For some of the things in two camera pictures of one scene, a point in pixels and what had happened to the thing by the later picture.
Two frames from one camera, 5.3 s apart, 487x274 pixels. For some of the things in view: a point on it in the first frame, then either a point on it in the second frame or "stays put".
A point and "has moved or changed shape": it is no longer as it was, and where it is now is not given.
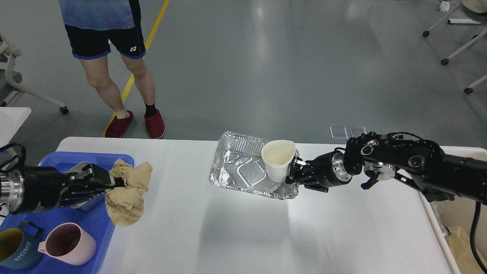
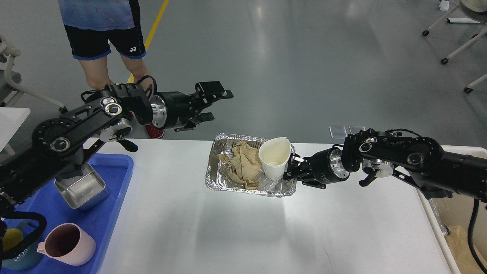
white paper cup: (277, 155) stays put
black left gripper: (33, 189) -> (170, 109)
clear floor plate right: (356, 131) stays put
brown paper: (125, 204) -> (242, 161)
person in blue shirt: (90, 25) stays put
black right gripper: (328, 171) stays put
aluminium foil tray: (238, 164) has moved or changed shape
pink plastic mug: (67, 242) stays put
